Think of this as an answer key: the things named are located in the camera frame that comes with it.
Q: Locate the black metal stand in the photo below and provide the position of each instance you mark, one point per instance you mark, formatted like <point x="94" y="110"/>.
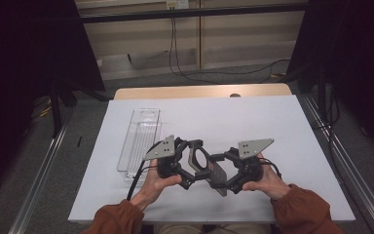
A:
<point x="321" y="97"/>
<point x="56" y="110"/>

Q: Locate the metal floor rail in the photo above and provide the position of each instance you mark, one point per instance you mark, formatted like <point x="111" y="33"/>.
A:
<point x="344" y="152"/>
<point x="37" y="182"/>

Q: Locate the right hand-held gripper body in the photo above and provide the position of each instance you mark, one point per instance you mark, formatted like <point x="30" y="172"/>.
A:
<point x="253" y="148"/>

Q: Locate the black horizontal bar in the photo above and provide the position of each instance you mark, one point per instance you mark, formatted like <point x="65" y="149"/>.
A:
<point x="191" y="13"/>

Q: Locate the person's left hand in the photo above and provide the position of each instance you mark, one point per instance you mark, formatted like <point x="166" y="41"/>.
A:
<point x="154" y="188"/>

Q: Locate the white wall outlet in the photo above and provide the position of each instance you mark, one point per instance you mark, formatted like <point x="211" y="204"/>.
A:
<point x="177" y="4"/>

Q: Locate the person's right hand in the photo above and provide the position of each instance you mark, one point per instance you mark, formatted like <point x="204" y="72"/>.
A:
<point x="271" y="185"/>

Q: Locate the clear plastic packaging tray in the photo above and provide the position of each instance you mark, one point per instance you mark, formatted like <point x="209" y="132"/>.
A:
<point x="139" y="139"/>

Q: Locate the white table board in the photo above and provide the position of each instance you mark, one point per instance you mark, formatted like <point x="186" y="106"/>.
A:
<point x="289" y="182"/>

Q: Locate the dark table grommet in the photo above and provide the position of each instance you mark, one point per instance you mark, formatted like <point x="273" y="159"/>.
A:
<point x="235" y="95"/>

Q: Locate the black curtain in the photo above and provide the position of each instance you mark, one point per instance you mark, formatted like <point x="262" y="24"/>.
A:
<point x="360" y="65"/>
<point x="19" y="65"/>

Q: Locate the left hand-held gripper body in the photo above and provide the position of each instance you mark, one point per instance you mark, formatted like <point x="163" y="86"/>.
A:
<point x="162" y="148"/>

